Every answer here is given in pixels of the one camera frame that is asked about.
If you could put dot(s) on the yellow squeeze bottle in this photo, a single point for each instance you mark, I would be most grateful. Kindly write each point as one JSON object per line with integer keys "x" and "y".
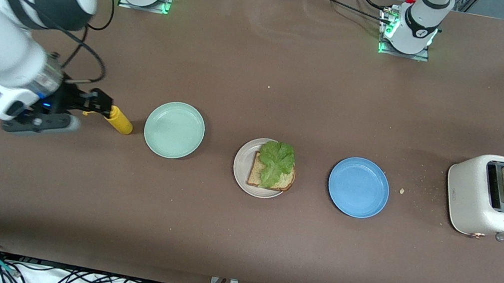
{"x": 120, "y": 124}

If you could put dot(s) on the green lettuce leaf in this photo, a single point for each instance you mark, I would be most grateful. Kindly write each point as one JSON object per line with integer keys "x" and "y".
{"x": 276, "y": 163}

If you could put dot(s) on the blue plate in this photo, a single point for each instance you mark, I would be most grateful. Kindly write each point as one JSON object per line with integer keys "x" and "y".
{"x": 358, "y": 187}

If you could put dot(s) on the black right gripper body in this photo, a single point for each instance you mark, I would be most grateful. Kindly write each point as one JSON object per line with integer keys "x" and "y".
{"x": 70, "y": 97}

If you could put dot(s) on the mint green plate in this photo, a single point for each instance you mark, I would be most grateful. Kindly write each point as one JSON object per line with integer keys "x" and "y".
{"x": 174, "y": 130}

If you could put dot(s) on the beige plate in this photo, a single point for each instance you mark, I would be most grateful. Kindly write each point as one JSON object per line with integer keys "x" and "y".
{"x": 244, "y": 160}

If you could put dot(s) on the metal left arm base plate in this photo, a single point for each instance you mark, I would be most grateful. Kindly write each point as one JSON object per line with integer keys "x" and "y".
{"x": 402, "y": 55}

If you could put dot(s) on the white toaster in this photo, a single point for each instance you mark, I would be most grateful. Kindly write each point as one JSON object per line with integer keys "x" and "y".
{"x": 468, "y": 196}

